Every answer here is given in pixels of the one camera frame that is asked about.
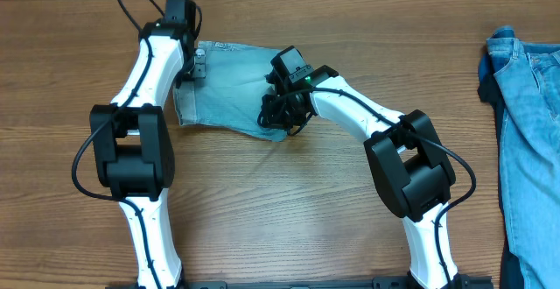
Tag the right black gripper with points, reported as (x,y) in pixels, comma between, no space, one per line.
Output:
(269,110)

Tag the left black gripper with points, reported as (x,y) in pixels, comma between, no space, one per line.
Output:
(199,67)

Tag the light blue denim shorts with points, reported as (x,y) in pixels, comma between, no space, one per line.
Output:
(230,94)

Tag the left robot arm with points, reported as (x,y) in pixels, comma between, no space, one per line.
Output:
(132,145)

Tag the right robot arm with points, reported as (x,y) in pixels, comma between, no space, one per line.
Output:
(411,171)

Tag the medium blue denim jeans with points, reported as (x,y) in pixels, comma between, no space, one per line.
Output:
(520,80)

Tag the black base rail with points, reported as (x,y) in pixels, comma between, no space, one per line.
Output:
(382,282)

